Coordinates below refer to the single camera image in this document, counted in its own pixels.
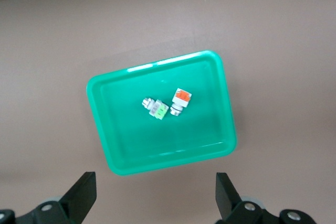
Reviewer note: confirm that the push button with green block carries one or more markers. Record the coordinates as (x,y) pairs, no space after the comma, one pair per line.
(157,109)

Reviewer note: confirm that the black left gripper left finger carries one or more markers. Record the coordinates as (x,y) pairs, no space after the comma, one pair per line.
(78,197)

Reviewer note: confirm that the push button with orange block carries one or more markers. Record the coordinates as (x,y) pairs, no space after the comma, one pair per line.
(180,100)

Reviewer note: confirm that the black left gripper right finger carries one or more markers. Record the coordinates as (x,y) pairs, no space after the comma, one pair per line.
(227,197)

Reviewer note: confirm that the green plastic tray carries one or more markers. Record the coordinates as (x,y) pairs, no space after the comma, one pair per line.
(183,140)

